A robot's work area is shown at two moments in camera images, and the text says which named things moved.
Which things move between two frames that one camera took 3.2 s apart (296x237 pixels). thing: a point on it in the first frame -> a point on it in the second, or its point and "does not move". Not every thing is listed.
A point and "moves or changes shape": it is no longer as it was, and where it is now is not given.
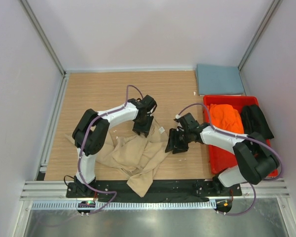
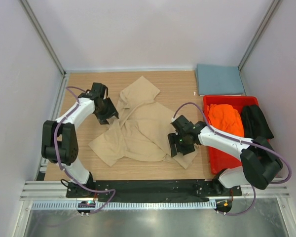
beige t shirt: [134, 155] moves or changes shape
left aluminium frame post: [44, 36] does not move
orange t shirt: [225, 117] does not move
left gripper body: [147, 121] -> [103, 111]
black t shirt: [253, 120] does not move
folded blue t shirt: [220, 80] does not move
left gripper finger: [138, 128] -> [102, 120]
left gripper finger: [145, 130] -> [111, 108]
